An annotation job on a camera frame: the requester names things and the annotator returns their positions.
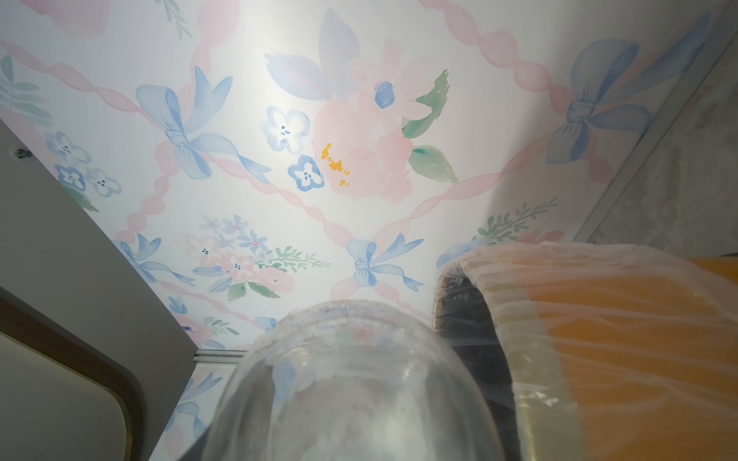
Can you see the white-lidded flower tea jar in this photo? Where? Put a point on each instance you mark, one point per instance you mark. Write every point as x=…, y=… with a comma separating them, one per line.
x=352, y=380

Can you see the orange trash bin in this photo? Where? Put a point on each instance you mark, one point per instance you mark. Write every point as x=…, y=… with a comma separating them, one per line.
x=634, y=357

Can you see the clear plastic bin liner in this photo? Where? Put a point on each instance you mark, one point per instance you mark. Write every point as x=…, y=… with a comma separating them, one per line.
x=605, y=346

